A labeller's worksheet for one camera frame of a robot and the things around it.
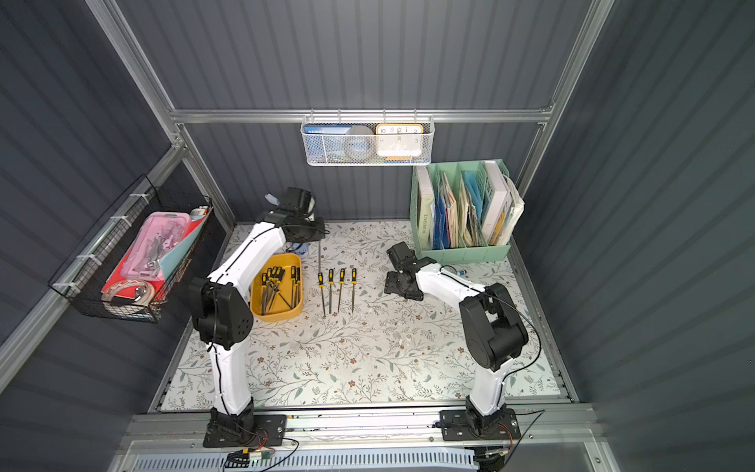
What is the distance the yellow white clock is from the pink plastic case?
1.94ft

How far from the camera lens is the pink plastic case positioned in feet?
2.28

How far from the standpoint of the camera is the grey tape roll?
34.2 inches

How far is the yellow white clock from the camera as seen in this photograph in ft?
2.94

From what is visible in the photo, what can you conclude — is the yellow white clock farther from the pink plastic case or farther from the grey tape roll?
the pink plastic case

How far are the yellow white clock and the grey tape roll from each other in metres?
0.03

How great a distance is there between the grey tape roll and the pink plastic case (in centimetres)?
49
